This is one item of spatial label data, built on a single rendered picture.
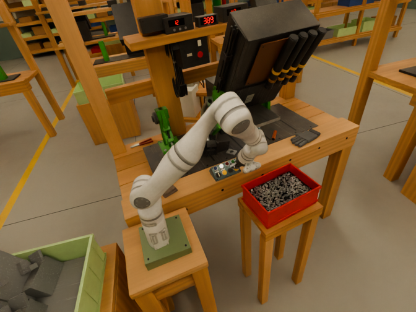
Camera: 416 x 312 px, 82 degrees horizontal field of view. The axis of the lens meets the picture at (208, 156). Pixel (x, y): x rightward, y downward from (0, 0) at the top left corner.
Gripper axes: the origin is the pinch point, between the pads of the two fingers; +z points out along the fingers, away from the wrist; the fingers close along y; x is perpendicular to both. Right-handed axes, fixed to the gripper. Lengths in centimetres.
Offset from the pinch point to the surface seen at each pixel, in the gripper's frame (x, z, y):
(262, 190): 16.4, -2.5, -5.2
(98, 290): 27, -3, 77
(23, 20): -851, 563, 252
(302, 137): -3.1, 6.4, -48.3
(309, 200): 30.0, -8.4, -22.6
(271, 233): 35.9, -5.6, 1.5
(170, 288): 38, 0, 51
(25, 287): 15, -5, 100
